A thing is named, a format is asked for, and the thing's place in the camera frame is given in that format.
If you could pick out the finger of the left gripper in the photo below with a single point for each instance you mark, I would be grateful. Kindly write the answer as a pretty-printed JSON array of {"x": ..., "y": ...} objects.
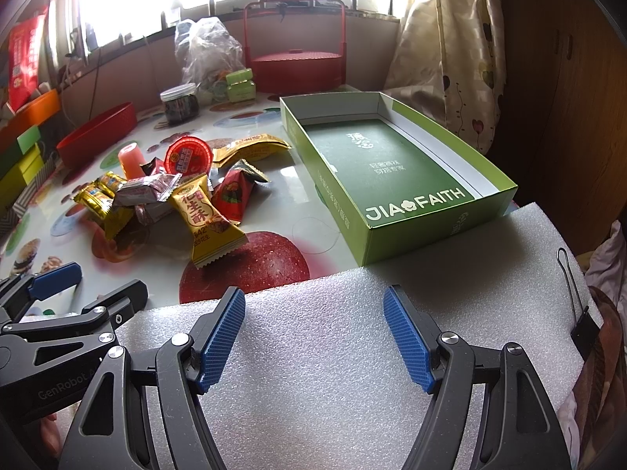
[
  {"x": 19, "y": 292},
  {"x": 105, "y": 314}
]

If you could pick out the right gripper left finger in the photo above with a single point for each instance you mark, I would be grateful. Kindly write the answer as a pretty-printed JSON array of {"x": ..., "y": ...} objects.
[{"x": 112, "y": 428}]

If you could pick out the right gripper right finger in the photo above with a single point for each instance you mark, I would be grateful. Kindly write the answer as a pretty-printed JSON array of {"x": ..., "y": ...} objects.
[{"x": 518, "y": 428}]

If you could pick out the gold candy bar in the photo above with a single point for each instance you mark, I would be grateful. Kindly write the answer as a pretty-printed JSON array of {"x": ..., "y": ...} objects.
[{"x": 98, "y": 196}]

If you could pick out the yellow peanut candy packet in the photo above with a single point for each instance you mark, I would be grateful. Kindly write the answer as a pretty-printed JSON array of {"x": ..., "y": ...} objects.
[{"x": 213, "y": 236}]

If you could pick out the pink jelly cup red lid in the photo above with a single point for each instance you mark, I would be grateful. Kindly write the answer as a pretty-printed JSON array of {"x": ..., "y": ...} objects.
[{"x": 188, "y": 155}]

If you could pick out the crumpled cloth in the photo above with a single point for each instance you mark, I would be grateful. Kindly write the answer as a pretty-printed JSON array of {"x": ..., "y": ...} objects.
[{"x": 593, "y": 416}]

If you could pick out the black binder clip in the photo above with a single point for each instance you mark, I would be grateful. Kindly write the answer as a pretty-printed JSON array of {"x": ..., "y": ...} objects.
[{"x": 585, "y": 330}]

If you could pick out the green yellow stacked boxes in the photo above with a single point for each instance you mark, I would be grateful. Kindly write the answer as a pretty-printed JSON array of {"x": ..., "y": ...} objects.
[{"x": 20, "y": 163}]

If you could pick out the white red candy packet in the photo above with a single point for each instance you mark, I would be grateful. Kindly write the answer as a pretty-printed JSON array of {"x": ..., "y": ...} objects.
[{"x": 146, "y": 190}]

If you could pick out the white foam sheet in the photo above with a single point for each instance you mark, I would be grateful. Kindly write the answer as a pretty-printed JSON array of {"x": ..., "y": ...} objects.
[{"x": 315, "y": 379}]

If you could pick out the orange box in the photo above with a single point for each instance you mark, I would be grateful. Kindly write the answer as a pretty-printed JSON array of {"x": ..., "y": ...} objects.
[{"x": 34, "y": 113}]

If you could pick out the red oval tray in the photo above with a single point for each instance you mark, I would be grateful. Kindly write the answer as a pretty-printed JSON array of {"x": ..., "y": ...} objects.
[{"x": 96, "y": 135}]

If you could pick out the red triangular snack packet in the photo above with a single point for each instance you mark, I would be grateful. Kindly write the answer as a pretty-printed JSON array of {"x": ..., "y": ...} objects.
[{"x": 232, "y": 195}]

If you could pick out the dark jar white lid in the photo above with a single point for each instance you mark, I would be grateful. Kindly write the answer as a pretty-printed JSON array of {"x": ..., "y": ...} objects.
[{"x": 181, "y": 103}]

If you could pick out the long yellow snack packet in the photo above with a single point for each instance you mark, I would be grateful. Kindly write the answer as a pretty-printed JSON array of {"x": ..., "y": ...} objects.
[{"x": 249, "y": 148}]

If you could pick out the red snack bag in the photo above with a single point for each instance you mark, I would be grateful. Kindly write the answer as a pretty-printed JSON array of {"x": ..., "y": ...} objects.
[{"x": 25, "y": 40}]

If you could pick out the green glass jar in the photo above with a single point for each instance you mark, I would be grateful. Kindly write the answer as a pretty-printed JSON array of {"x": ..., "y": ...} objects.
[{"x": 240, "y": 86}]

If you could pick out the green cardboard box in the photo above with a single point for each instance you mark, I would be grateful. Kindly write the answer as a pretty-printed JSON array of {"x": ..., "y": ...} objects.
[{"x": 393, "y": 179}]

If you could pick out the clear plastic bag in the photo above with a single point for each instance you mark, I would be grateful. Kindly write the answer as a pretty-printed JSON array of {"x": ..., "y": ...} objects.
[{"x": 207, "y": 53}]

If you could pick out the dark wooden cabinet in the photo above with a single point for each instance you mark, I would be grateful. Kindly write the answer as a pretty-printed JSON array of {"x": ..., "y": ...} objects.
[{"x": 562, "y": 133}]

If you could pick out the beige patterned curtain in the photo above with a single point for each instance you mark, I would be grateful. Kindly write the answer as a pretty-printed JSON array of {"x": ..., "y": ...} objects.
[{"x": 450, "y": 64}]

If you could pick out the red basket with handle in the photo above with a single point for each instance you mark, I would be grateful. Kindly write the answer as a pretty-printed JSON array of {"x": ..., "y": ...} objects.
[{"x": 297, "y": 71}]

